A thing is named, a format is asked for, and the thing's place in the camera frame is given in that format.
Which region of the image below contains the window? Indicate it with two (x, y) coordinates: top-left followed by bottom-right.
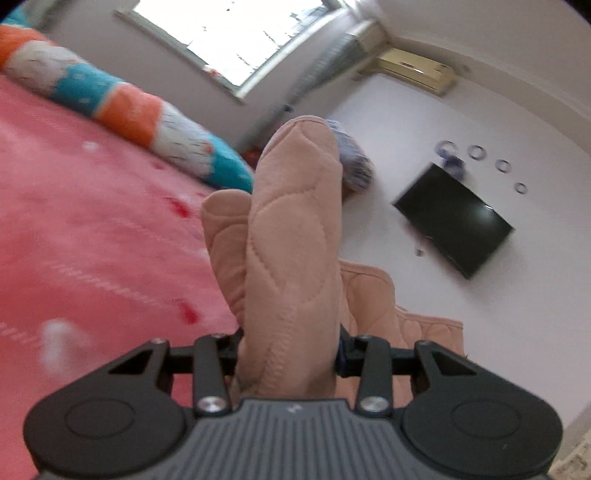
(115, 0), (352, 104)

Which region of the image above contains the long teal orange bolster pillow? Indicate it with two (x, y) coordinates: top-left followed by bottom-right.
(0, 7), (254, 192)

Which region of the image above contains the beige wall air conditioner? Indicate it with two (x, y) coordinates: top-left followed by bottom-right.
(376, 46), (458, 95)

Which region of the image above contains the pink heart-print bed blanket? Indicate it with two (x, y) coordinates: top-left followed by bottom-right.
(0, 74), (259, 480)

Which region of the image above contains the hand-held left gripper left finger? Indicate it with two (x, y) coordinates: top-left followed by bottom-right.
(108, 330), (245, 416)

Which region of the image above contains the grey checked curtain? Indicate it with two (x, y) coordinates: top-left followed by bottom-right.
(240, 18), (386, 153)

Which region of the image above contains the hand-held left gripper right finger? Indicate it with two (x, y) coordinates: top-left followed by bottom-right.
(335, 325), (478, 416)

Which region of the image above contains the black wall television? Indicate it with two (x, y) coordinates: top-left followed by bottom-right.
(392, 162), (515, 280)

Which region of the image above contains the grey-blue folded blanket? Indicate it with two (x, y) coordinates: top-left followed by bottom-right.
(323, 119), (375, 192)

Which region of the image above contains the pink quilted fleece garment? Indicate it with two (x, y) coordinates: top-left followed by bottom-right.
(201, 115), (465, 400)

